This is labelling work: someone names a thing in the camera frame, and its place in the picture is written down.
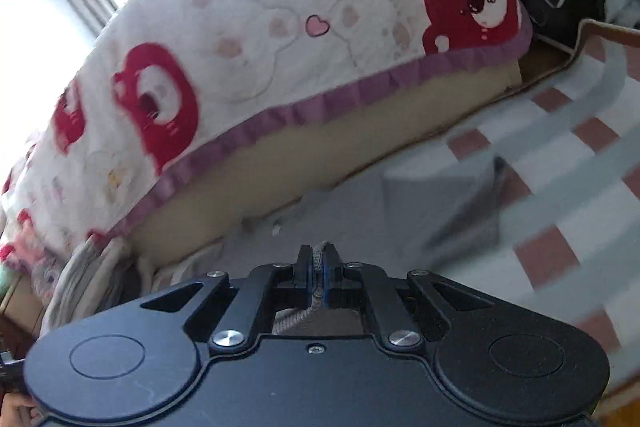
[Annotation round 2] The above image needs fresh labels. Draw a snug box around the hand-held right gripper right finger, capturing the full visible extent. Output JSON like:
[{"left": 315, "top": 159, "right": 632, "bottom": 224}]
[{"left": 320, "top": 252, "right": 496, "bottom": 353}]

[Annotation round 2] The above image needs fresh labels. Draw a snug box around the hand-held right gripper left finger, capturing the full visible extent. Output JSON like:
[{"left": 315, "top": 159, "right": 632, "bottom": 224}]
[{"left": 140, "top": 244, "right": 318, "bottom": 355}]

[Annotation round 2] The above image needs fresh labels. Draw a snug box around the grey knit garment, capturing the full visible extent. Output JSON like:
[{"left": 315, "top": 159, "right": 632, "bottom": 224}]
[{"left": 220, "top": 154, "right": 508, "bottom": 338}]

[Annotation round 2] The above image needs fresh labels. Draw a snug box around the stack of folded clothes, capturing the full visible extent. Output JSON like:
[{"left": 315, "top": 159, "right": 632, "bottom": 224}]
[{"left": 42, "top": 234, "right": 226, "bottom": 338}]

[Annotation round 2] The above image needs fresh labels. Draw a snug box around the person's left hand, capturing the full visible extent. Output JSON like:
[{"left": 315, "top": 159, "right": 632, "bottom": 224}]
[{"left": 0, "top": 394, "right": 43, "bottom": 427}]

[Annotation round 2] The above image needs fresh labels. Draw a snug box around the beige bed base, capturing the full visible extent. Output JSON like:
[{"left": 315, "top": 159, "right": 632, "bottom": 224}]
[{"left": 127, "top": 57, "right": 525, "bottom": 265}]

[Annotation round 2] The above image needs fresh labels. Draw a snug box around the printed bear quilt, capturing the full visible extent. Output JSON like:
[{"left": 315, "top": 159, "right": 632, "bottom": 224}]
[{"left": 0, "top": 0, "right": 536, "bottom": 270}]

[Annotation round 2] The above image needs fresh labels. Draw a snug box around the checkered floor mat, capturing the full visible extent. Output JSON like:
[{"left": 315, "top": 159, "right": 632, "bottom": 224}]
[{"left": 280, "top": 19, "right": 640, "bottom": 403}]

